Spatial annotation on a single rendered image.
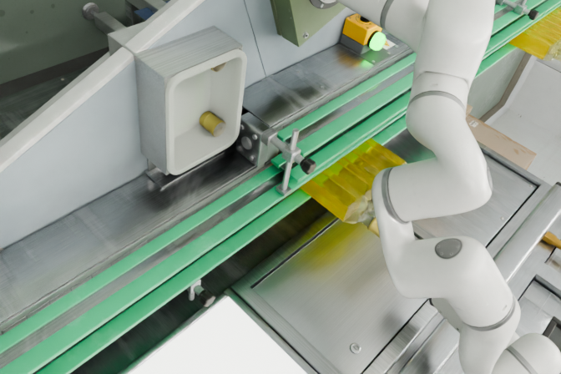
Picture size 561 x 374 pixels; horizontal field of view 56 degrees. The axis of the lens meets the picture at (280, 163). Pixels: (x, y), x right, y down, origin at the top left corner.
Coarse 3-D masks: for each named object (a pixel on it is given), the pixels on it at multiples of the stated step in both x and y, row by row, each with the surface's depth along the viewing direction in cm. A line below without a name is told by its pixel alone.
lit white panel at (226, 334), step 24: (216, 312) 105; (240, 312) 106; (192, 336) 101; (216, 336) 101; (240, 336) 102; (264, 336) 103; (168, 360) 97; (192, 360) 97; (216, 360) 98; (240, 360) 99; (264, 360) 99; (288, 360) 100
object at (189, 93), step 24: (192, 72) 84; (216, 72) 98; (240, 72) 94; (168, 96) 83; (192, 96) 99; (216, 96) 102; (240, 96) 98; (168, 120) 87; (192, 120) 103; (168, 144) 91; (192, 144) 102; (216, 144) 103; (168, 168) 95
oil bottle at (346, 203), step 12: (312, 180) 114; (324, 180) 114; (336, 180) 114; (312, 192) 116; (324, 192) 113; (336, 192) 112; (348, 192) 112; (360, 192) 113; (324, 204) 115; (336, 204) 112; (348, 204) 110; (360, 204) 111; (336, 216) 114; (348, 216) 111; (360, 216) 111
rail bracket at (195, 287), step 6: (198, 282) 100; (192, 288) 100; (198, 288) 100; (192, 294) 103; (198, 294) 99; (204, 294) 98; (210, 294) 98; (192, 300) 104; (204, 300) 98; (210, 300) 98
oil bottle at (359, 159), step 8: (352, 152) 122; (360, 152) 123; (352, 160) 120; (360, 160) 120; (368, 160) 121; (376, 160) 121; (360, 168) 119; (368, 168) 119; (376, 168) 119; (384, 168) 120
